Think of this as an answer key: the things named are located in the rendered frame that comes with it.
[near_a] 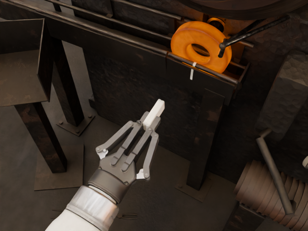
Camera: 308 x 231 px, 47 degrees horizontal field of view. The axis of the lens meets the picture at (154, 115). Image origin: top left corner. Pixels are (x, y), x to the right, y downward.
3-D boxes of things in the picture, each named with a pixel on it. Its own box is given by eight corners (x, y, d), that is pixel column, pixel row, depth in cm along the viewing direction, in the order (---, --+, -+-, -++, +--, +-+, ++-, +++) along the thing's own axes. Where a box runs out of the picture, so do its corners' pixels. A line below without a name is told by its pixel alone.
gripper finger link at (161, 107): (145, 124, 74) (148, 126, 74) (161, 99, 77) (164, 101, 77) (146, 131, 77) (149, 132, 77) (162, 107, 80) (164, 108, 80)
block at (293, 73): (265, 103, 102) (292, 43, 82) (292, 115, 100) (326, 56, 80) (251, 131, 97) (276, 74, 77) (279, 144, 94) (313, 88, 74)
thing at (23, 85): (26, 148, 157) (-53, 23, 97) (85, 144, 158) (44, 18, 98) (20, 192, 146) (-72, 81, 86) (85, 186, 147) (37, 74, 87)
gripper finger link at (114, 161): (117, 173, 73) (112, 170, 73) (144, 129, 78) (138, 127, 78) (115, 166, 70) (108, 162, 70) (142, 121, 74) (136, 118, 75)
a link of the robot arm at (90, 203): (109, 238, 69) (125, 211, 72) (101, 228, 61) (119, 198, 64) (71, 215, 72) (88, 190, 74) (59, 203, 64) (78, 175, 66)
